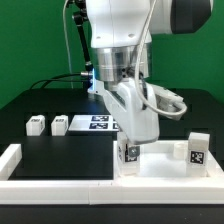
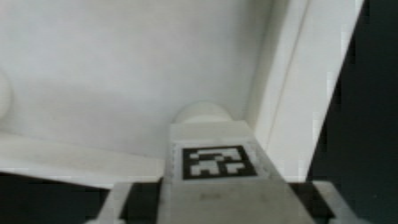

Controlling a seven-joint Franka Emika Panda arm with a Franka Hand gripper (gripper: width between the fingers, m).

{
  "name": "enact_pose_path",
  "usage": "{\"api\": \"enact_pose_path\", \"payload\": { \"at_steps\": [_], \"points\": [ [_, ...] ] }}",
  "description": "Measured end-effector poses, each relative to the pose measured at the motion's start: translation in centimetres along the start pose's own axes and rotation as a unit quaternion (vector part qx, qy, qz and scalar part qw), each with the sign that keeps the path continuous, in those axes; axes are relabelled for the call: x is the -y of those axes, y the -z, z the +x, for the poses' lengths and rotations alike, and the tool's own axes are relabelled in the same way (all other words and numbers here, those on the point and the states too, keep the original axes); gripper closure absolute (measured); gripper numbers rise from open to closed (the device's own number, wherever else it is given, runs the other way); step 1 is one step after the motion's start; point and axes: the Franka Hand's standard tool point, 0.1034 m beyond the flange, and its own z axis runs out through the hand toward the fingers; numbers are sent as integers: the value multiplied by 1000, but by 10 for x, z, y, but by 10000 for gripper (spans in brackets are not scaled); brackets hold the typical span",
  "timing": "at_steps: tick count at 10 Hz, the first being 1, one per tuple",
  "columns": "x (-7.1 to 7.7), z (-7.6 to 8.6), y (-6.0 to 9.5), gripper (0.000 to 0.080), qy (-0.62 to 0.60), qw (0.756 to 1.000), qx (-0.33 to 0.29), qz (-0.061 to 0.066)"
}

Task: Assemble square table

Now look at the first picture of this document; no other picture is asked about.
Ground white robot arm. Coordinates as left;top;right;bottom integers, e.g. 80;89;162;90
86;0;213;163

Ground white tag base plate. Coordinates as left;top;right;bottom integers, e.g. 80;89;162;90
69;115;119;132

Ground white U-shaped obstacle fence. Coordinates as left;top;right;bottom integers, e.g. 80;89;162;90
0;144;224;205

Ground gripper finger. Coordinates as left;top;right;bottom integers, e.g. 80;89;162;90
128;146;140;161

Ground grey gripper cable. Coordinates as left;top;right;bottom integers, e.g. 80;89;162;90
131;0;188;122

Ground black cables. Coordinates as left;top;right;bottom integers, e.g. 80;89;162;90
29;73;94;90

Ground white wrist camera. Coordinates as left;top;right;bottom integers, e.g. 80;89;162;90
152;85;183;112

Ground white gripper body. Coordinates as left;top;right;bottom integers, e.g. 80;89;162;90
103;80;159;144

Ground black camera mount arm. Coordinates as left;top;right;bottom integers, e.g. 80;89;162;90
73;0;93;72

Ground white square table top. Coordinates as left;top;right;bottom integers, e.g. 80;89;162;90
114;140;219;178

